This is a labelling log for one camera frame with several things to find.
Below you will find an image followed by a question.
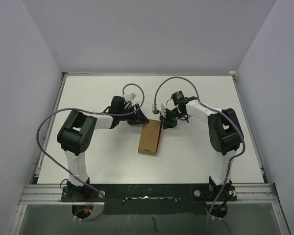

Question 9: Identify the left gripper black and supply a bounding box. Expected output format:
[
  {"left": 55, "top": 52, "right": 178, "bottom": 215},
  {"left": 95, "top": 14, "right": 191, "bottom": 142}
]
[{"left": 118, "top": 103, "right": 149, "bottom": 125}]

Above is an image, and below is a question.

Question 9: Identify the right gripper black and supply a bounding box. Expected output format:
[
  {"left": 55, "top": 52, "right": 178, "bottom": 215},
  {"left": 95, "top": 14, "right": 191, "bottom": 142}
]
[{"left": 159, "top": 108, "right": 185, "bottom": 129}]

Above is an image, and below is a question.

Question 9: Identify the brown cardboard box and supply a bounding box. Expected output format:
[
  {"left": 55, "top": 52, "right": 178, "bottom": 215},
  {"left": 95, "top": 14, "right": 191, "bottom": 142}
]
[{"left": 138, "top": 120, "right": 162, "bottom": 156}]

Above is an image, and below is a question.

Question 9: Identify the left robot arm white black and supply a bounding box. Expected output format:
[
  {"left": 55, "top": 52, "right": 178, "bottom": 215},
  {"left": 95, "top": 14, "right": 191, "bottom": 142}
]
[{"left": 57, "top": 96, "right": 149, "bottom": 201}]

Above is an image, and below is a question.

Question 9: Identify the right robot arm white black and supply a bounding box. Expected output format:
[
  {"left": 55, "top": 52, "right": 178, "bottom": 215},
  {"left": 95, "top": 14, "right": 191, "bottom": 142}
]
[{"left": 160, "top": 91, "right": 244, "bottom": 200}]

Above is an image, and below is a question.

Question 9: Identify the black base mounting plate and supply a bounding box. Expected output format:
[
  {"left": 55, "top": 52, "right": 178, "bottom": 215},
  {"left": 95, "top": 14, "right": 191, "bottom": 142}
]
[{"left": 61, "top": 184, "right": 237, "bottom": 215}]

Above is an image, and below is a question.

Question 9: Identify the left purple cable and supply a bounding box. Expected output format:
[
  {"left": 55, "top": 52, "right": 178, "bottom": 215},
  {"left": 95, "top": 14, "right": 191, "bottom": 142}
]
[{"left": 36, "top": 83, "right": 145, "bottom": 223}]

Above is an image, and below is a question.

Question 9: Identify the purple cable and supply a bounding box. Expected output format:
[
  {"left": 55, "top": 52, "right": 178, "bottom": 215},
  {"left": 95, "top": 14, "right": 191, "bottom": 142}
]
[
  {"left": 36, "top": 83, "right": 145, "bottom": 223},
  {"left": 153, "top": 76, "right": 246, "bottom": 235}
]

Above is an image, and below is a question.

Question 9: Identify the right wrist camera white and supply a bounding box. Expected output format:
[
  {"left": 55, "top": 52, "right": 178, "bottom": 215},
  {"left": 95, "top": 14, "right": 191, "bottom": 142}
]
[{"left": 152, "top": 103, "right": 166, "bottom": 117}]

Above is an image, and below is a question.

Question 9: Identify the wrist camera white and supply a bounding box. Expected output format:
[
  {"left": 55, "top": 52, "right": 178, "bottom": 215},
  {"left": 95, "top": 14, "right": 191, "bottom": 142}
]
[
  {"left": 122, "top": 93, "right": 136, "bottom": 102},
  {"left": 152, "top": 103, "right": 166, "bottom": 117}
]

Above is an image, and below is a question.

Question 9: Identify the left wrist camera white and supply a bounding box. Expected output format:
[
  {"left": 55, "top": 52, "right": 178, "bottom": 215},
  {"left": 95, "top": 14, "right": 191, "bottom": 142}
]
[{"left": 122, "top": 93, "right": 136, "bottom": 102}]

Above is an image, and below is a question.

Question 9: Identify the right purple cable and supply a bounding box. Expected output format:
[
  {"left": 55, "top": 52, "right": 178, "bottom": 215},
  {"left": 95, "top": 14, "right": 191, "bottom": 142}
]
[{"left": 153, "top": 76, "right": 246, "bottom": 235}]

